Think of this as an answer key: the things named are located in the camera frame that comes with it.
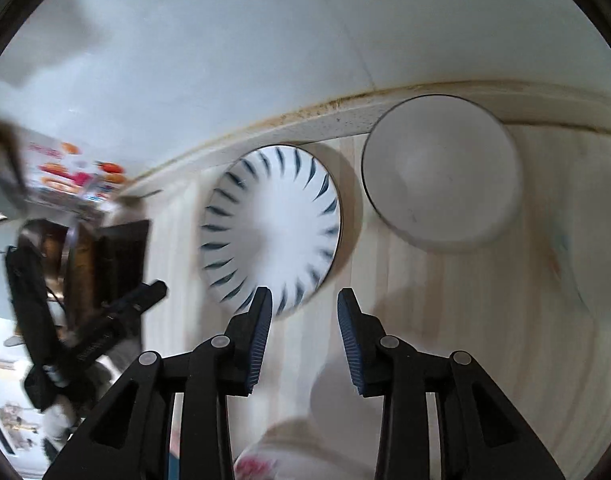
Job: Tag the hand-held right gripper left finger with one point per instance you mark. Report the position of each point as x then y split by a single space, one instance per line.
259 340

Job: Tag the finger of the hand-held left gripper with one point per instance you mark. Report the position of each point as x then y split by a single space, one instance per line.
27 300
140 297

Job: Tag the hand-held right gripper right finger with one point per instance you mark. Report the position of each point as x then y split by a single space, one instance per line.
348 340

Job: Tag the white plate blue radial stripes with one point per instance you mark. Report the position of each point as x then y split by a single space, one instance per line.
273 230

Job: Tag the white bowl dark rim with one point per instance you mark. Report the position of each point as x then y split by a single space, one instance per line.
438 172

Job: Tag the black gas stove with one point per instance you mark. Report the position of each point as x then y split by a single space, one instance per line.
125 255

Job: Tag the steel steamer pot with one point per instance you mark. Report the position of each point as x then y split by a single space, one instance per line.
60 260

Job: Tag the striped counter mat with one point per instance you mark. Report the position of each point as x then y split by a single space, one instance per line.
445 310

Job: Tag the colourful wall sticker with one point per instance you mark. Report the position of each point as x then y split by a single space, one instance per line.
70 172

